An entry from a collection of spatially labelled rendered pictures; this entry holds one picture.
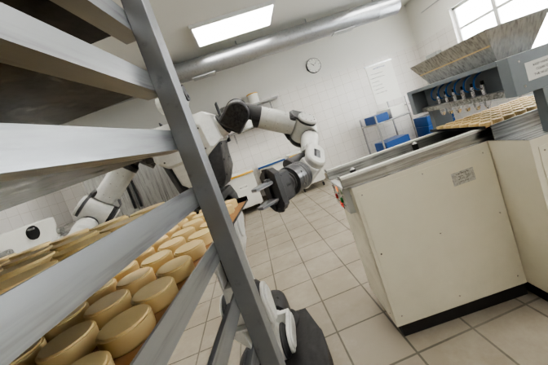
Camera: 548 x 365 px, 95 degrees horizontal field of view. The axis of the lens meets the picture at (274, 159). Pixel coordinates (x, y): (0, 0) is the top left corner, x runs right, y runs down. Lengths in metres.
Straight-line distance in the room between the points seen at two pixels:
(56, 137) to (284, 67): 5.53
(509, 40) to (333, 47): 4.76
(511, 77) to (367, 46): 5.14
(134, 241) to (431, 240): 1.39
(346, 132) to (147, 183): 4.09
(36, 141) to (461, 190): 1.50
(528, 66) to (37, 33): 1.44
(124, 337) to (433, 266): 1.42
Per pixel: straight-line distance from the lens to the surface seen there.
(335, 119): 5.74
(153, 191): 4.79
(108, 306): 0.39
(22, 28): 0.28
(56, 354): 0.36
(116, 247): 0.25
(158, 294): 0.35
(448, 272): 1.61
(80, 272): 0.22
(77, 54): 0.31
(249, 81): 5.55
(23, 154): 0.22
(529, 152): 1.46
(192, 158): 0.39
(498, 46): 1.54
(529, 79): 1.44
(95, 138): 0.27
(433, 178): 1.43
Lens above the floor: 1.18
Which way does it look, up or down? 4 degrees down
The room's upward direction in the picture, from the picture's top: 19 degrees counter-clockwise
